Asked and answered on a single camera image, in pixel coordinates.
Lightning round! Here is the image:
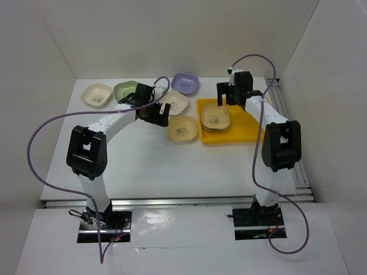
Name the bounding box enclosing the yellow plastic bin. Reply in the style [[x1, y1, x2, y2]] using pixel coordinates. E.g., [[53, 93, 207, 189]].
[[196, 99, 259, 145]]

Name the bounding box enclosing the yellow panda plate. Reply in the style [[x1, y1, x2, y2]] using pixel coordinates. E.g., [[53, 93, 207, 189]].
[[167, 115, 198, 142], [200, 103, 231, 131]]

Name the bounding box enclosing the green panda plate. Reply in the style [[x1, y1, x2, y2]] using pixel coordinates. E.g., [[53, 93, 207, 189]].
[[113, 81, 138, 101]]

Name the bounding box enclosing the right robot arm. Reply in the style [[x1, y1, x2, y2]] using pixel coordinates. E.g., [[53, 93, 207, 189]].
[[217, 68, 302, 225]]

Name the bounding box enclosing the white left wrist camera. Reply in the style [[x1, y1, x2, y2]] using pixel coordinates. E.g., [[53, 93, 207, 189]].
[[154, 86, 166, 100]]

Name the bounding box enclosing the aluminium mounting rail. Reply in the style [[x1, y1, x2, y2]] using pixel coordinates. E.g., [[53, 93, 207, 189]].
[[42, 194, 266, 210]]

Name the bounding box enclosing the aluminium side rail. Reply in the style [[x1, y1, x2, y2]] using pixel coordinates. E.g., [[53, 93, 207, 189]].
[[261, 79, 314, 202]]

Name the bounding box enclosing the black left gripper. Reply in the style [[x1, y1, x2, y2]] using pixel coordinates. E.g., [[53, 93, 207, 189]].
[[139, 99, 170, 127]]

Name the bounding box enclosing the purple panda plate back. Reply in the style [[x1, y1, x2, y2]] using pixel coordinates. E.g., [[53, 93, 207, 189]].
[[171, 73, 200, 96]]

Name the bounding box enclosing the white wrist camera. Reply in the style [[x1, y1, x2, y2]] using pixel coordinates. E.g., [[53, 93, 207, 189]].
[[154, 86, 166, 100], [227, 66, 243, 86]]

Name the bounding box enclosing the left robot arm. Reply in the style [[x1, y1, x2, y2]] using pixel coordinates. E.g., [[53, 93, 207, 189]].
[[66, 83, 170, 229]]

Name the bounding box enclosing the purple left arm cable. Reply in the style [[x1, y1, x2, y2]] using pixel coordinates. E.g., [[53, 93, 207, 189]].
[[26, 76, 170, 264]]

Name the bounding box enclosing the cream panda plate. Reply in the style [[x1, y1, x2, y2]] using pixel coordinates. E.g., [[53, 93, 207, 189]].
[[160, 91, 189, 116], [81, 83, 112, 109]]

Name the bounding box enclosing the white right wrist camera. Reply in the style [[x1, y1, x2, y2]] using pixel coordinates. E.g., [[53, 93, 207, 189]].
[[227, 66, 243, 86]]

